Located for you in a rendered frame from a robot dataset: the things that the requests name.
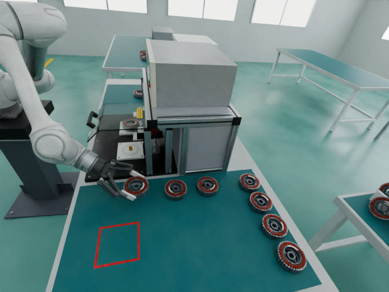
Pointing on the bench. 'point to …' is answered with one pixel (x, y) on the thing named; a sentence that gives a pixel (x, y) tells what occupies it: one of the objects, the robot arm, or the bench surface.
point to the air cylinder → (156, 146)
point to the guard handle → (91, 119)
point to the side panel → (206, 149)
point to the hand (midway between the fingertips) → (135, 186)
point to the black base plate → (102, 148)
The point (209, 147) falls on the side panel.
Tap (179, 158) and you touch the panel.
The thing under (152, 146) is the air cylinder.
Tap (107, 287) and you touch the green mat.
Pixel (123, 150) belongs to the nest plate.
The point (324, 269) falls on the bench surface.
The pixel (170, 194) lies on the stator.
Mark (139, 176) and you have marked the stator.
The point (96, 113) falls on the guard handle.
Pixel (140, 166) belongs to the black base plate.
